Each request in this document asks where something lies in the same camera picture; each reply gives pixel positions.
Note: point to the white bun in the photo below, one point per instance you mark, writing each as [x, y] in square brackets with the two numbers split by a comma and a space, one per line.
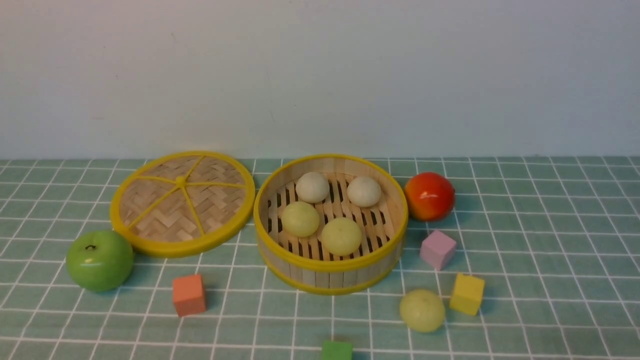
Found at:
[312, 187]
[364, 192]

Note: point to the yellow-green bun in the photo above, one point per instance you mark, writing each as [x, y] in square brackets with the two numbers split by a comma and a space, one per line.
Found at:
[300, 219]
[341, 236]
[422, 310]

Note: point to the bamboo steamer tray yellow rim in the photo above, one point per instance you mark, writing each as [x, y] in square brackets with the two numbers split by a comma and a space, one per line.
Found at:
[303, 263]

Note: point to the bamboo steamer lid yellow rim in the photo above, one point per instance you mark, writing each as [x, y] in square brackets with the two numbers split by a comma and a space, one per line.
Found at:
[183, 204]

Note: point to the red tomato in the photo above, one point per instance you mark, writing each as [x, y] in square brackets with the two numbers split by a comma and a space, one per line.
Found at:
[430, 197]

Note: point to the pink cube block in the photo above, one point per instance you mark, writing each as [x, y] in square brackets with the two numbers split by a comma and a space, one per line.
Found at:
[437, 249]

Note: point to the green cube block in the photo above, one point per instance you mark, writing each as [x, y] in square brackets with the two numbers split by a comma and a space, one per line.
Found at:
[337, 350]

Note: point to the orange cube block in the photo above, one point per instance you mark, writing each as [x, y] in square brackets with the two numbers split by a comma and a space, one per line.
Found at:
[189, 295]

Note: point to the yellow cube block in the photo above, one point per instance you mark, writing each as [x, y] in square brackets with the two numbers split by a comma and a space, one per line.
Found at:
[467, 294]

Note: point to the green checkered tablecloth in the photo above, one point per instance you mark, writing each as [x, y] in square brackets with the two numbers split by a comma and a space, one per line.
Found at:
[556, 240]

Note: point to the green apple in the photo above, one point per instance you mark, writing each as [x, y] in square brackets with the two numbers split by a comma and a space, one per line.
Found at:
[100, 261]

